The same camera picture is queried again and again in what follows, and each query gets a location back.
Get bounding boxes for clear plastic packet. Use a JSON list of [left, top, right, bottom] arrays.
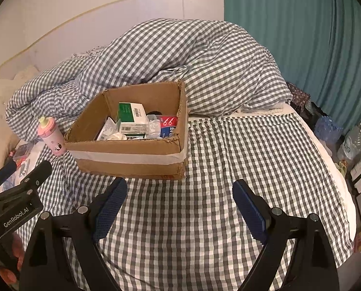
[[145, 114, 163, 139]]

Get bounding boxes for person's left hand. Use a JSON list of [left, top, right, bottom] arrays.
[[0, 232, 25, 283]]

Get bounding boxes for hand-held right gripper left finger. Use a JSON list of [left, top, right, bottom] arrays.
[[24, 176, 128, 291]]

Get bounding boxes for dark floral cloth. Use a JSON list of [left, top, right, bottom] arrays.
[[286, 82, 312, 113]]

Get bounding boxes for red blue packet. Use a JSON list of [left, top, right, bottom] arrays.
[[159, 116, 179, 137]]

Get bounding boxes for white headboard with gold trim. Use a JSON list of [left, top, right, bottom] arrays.
[[0, 0, 225, 81]]

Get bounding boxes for cardboard box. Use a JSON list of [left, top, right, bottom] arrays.
[[64, 79, 189, 180]]

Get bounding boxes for teal curtain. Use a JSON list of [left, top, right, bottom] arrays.
[[222, 0, 361, 135]]

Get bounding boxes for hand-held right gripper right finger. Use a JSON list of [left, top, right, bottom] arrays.
[[232, 179, 340, 291]]

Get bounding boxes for grey checked bed sheet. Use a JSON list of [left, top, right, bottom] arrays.
[[15, 112, 357, 291]]

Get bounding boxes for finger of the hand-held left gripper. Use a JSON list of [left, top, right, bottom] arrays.
[[18, 160, 53, 187], [0, 157, 17, 190]]

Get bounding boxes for green white medicine box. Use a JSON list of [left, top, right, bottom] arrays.
[[117, 102, 148, 125]]

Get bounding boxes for grey checked duvet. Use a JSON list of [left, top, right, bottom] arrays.
[[5, 18, 294, 142]]

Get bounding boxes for blue wrapped bottle pack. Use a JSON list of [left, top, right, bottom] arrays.
[[314, 115, 344, 143]]

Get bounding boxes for pink drinking bottle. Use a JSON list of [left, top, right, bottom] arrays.
[[37, 116, 67, 157]]

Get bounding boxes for cream scalloped pillow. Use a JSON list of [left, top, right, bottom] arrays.
[[0, 64, 41, 178]]

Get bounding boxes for clear plastic water bottle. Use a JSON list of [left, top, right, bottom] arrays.
[[338, 126, 361, 166]]

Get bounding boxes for white green flat box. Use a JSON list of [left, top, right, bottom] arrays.
[[117, 122, 151, 139]]

